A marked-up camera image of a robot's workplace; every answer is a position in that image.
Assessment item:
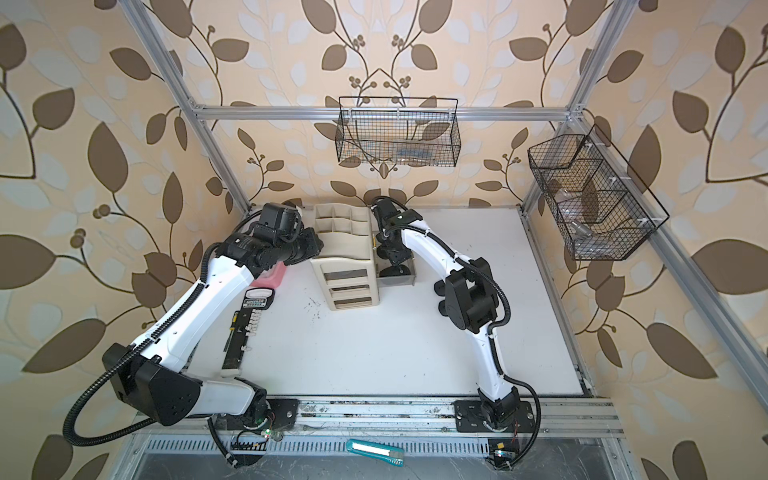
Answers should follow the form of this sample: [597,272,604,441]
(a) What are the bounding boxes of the pink clear plastic case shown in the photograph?
[250,262,287,290]

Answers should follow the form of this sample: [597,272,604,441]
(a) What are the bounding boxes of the aluminium front rail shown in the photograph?
[128,395,625,438]

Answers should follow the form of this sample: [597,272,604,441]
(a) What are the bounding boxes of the black wire basket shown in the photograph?
[527,125,670,261]
[332,95,462,167]

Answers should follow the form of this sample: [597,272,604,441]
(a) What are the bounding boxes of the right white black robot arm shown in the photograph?
[371,196,532,432]

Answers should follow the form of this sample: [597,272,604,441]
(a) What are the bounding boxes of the teal utility knife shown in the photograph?
[345,439,405,467]

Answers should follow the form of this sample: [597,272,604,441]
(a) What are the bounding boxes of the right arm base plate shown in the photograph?
[453,399,536,436]

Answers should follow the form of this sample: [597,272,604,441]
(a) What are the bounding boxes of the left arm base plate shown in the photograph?
[214,397,300,432]

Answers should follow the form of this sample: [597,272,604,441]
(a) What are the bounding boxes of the black tool strip on table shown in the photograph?
[221,287,275,377]

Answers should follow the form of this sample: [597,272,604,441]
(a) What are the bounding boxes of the right black wire basket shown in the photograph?
[527,125,670,261]

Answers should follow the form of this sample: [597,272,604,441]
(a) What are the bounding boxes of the back black wire basket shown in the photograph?
[332,95,462,167]

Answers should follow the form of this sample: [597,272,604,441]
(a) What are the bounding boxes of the beige drawer organizer cabinet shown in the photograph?
[310,203,380,311]

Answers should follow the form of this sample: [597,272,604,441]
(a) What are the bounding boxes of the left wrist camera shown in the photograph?
[257,203,302,235]

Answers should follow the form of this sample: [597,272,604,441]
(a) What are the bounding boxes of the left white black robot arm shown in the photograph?
[62,203,323,447]

